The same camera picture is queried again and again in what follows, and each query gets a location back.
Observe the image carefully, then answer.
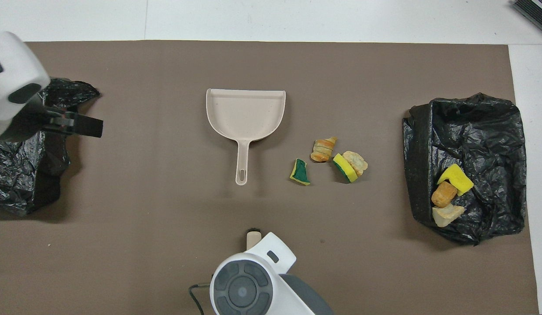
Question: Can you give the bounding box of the small green yellow sponge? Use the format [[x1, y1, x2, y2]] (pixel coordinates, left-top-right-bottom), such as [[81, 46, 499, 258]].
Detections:
[[290, 158, 311, 186]]

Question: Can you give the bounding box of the round pale bread chunk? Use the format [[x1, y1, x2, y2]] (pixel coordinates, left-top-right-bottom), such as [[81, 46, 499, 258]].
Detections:
[[343, 151, 368, 177]]

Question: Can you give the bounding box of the thick yellow green sponge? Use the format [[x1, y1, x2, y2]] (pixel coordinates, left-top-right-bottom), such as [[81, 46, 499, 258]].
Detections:
[[332, 153, 358, 183]]

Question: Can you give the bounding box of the loose black trash bag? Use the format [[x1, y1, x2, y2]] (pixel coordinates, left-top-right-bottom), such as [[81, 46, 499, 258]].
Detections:
[[0, 77, 100, 216]]

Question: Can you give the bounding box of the beige hand brush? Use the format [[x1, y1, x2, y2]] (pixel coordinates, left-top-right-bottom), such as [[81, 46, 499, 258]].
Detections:
[[246, 227, 265, 250]]

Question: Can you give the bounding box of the beige plastic dustpan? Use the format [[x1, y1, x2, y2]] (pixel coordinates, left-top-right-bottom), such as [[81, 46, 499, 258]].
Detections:
[[206, 88, 287, 186]]

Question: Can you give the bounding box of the striped croissant piece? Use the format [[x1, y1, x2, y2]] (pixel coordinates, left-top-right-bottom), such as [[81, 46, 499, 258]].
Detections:
[[310, 137, 338, 163]]

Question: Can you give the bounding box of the brown table mat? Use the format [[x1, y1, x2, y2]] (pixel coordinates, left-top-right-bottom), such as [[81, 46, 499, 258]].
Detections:
[[0, 41, 539, 315]]

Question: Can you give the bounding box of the notched green yellow sponge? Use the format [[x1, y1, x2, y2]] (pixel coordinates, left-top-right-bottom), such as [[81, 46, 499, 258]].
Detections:
[[437, 164, 475, 196]]

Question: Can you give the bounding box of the dark ribbed panel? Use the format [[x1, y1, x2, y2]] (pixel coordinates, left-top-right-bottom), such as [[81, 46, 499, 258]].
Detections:
[[511, 0, 542, 38]]

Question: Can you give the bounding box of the right black trash bag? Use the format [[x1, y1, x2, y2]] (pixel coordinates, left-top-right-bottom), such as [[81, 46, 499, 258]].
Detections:
[[402, 92, 527, 245]]

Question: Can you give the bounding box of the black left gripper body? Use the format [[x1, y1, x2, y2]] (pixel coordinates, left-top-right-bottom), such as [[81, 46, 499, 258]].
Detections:
[[0, 94, 74, 143]]

